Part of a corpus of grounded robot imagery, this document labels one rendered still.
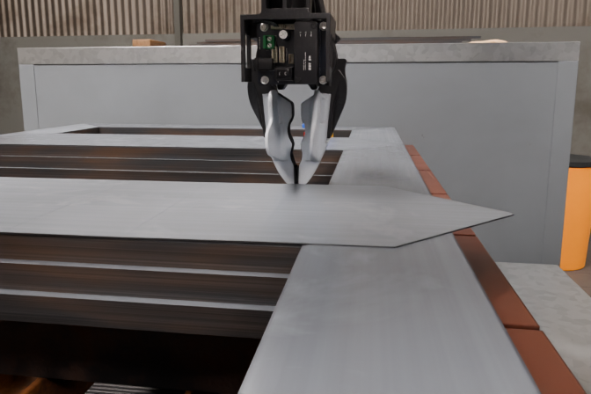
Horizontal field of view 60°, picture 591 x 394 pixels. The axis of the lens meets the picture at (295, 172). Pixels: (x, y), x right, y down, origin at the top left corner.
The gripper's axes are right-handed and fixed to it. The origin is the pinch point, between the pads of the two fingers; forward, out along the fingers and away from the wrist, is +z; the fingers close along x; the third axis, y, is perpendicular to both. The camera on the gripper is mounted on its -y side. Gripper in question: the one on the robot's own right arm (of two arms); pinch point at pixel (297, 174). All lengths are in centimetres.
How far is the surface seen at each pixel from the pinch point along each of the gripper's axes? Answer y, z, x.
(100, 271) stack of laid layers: 19.8, 2.7, -9.3
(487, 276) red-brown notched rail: 11.3, 4.9, 15.2
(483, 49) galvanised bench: -71, -16, 30
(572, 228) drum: -225, 65, 111
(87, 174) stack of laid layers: -24.0, 5.2, -35.8
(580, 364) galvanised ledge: -4.2, 19.6, 28.3
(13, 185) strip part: 5.2, 0.7, -25.8
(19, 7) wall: -296, -61, -240
